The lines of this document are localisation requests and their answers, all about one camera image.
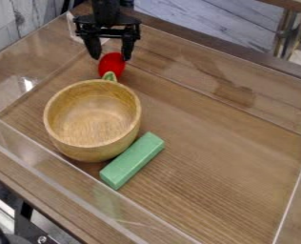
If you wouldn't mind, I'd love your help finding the metal table leg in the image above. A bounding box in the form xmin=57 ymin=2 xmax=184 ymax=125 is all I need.
xmin=272 ymin=10 xmax=301 ymax=60

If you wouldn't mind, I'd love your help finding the wooden bowl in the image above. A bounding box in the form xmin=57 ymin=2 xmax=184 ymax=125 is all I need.
xmin=43 ymin=79 xmax=142 ymax=163

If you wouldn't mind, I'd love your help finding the red plush fruit green stem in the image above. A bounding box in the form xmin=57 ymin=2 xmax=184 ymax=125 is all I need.
xmin=97 ymin=52 xmax=124 ymax=82

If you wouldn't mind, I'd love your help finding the clear acrylic tray wall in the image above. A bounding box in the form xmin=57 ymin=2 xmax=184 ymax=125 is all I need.
xmin=0 ymin=120 xmax=200 ymax=244

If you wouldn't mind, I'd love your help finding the black table frame bracket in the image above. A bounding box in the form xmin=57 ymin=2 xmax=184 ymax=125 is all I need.
xmin=13 ymin=201 xmax=60 ymax=244

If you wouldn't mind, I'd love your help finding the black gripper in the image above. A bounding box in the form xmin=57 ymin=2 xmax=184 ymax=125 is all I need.
xmin=72 ymin=0 xmax=142 ymax=61

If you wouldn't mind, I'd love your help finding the green rectangular block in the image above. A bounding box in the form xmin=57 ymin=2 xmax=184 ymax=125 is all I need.
xmin=99 ymin=132 xmax=164 ymax=190

